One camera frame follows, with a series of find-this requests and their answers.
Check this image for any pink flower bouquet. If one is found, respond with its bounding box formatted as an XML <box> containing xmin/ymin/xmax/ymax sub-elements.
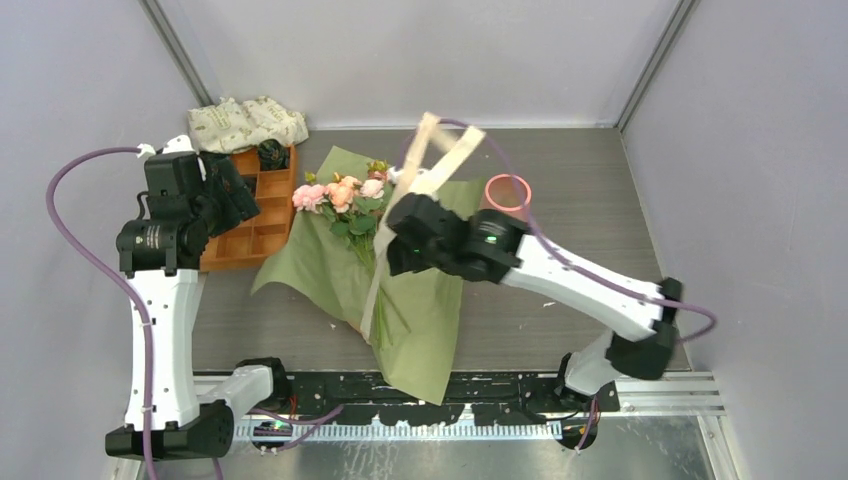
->
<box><xmin>286</xmin><ymin>160</ymin><xmax>396</xmax><ymax>349</ymax></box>

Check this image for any dark green rolled item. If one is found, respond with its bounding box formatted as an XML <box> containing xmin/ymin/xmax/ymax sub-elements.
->
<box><xmin>256</xmin><ymin>139</ymin><xmax>290</xmax><ymax>171</ymax></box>

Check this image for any orange wooden compartment tray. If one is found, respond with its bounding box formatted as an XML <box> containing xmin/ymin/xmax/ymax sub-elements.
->
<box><xmin>200</xmin><ymin>145</ymin><xmax>298</xmax><ymax>272</ymax></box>

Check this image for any orange and green wrapping paper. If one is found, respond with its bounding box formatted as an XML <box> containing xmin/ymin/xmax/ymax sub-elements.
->
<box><xmin>250</xmin><ymin>145</ymin><xmax>488</xmax><ymax>407</ymax></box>

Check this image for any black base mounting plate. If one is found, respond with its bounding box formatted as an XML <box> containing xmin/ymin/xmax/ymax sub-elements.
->
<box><xmin>258</xmin><ymin>371</ymin><xmax>590</xmax><ymax>427</ymax></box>

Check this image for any pink cylindrical vase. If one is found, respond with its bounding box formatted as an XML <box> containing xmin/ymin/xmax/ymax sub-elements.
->
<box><xmin>480</xmin><ymin>174</ymin><xmax>532</xmax><ymax>219</ymax></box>

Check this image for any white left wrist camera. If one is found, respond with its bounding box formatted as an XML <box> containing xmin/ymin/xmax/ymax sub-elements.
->
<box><xmin>136</xmin><ymin>134</ymin><xmax>196</xmax><ymax>159</ymax></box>

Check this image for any beige ribbon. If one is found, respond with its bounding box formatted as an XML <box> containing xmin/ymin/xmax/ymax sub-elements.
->
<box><xmin>359</xmin><ymin>111</ymin><xmax>488</xmax><ymax>342</ymax></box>

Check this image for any cream printed cloth bag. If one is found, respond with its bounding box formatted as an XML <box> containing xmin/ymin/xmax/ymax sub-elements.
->
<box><xmin>187</xmin><ymin>96</ymin><xmax>309</xmax><ymax>154</ymax></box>

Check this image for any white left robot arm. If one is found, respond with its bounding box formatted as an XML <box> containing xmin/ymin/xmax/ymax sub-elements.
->
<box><xmin>105</xmin><ymin>151</ymin><xmax>292</xmax><ymax>461</ymax></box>

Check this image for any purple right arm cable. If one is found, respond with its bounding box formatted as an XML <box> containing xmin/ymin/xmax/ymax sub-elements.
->
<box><xmin>437</xmin><ymin>117</ymin><xmax>718</xmax><ymax>453</ymax></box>

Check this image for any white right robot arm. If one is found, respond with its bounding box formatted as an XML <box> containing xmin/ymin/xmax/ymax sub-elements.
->
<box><xmin>386</xmin><ymin>194</ymin><xmax>682</xmax><ymax>411</ymax></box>

